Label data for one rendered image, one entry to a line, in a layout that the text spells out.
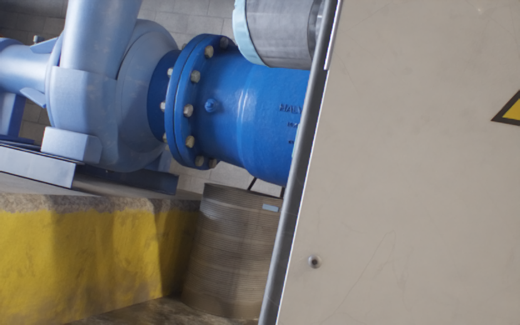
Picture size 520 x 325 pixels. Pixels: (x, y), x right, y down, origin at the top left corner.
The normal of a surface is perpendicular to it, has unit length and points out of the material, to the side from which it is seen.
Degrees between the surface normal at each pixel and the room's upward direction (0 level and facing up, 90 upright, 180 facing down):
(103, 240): 90
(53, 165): 90
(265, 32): 113
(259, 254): 90
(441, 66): 90
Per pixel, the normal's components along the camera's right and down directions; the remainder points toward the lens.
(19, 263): 0.91, 0.18
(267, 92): -0.39, -0.27
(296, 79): -0.26, -0.44
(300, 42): -0.57, 0.46
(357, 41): -0.17, -0.05
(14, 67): -0.37, -0.04
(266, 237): 0.71, 0.14
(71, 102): -0.41, 0.29
